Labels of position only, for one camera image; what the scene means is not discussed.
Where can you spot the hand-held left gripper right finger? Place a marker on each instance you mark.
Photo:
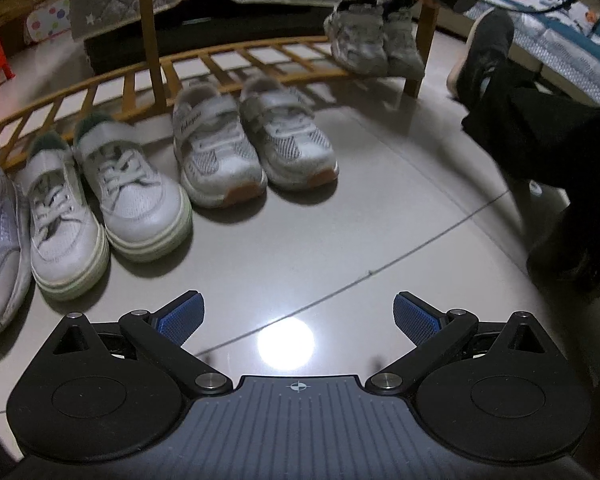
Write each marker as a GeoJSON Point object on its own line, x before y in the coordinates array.
{"type": "Point", "coordinates": [415, 317]}

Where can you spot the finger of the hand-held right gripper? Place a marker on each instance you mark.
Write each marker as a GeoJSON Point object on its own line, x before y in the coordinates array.
{"type": "Point", "coordinates": [400, 6]}

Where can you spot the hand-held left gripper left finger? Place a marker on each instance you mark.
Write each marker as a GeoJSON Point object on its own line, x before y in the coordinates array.
{"type": "Point", "coordinates": [182, 317]}

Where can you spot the white sneaker green lining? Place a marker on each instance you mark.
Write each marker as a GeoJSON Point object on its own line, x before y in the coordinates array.
{"type": "Point", "coordinates": [60, 240]}
{"type": "Point", "coordinates": [140, 210]}

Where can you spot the lavender dial sneaker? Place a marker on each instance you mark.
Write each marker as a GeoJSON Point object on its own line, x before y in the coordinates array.
{"type": "Point", "coordinates": [0, 240]}

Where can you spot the wooden shoe rack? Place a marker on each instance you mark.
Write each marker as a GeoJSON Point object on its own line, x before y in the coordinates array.
{"type": "Point", "coordinates": [152, 50]}

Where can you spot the bed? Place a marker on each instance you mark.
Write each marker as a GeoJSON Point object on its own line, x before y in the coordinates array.
{"type": "Point", "coordinates": [570, 45]}

